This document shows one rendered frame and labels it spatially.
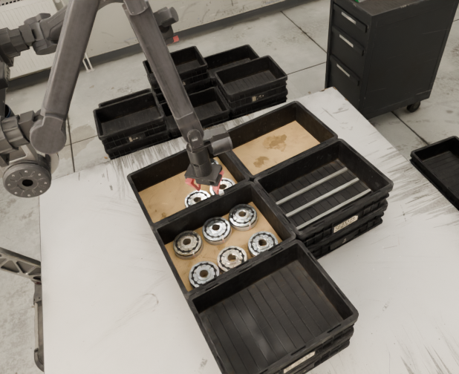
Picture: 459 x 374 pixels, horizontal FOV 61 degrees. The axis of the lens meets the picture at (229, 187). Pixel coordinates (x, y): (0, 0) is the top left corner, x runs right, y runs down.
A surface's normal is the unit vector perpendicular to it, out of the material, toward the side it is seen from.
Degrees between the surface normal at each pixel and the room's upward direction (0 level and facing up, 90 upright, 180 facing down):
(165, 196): 0
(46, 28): 63
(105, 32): 90
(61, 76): 78
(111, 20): 90
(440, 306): 0
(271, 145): 0
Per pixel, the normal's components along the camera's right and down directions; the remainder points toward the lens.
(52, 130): 0.31, 0.56
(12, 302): -0.12, -0.66
